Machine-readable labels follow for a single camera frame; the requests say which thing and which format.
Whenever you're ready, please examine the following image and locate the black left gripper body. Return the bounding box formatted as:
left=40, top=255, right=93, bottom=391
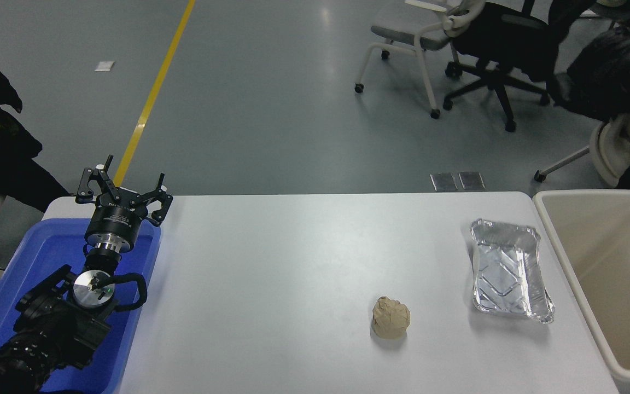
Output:
left=84, top=195, right=144, bottom=242

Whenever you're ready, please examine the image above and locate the blue plastic tray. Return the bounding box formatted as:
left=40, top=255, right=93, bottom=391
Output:
left=0, top=218, right=162, bottom=394

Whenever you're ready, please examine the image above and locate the crumpled tan paper ball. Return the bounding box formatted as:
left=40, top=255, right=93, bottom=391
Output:
left=371, top=295, right=411, bottom=339

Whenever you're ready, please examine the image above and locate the metal floor plate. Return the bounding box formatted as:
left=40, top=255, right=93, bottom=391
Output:
left=430, top=173, right=458, bottom=192
left=459, top=172, right=486, bottom=191

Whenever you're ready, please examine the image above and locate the white chair with grey seat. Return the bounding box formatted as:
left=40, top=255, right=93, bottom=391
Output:
left=354, top=0, right=486, bottom=120

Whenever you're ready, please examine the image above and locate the silver foil tray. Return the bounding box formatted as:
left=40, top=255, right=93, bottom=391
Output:
left=469, top=218, right=556, bottom=325

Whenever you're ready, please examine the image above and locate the black office chair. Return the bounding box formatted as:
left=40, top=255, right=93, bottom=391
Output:
left=442, top=0, right=552, bottom=133

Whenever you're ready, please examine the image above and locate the large pale bin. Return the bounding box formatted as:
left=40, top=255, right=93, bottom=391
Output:
left=533, top=189, right=630, bottom=394

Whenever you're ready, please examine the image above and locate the black jacket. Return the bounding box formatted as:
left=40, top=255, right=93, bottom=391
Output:
left=547, top=0, right=630, bottom=189

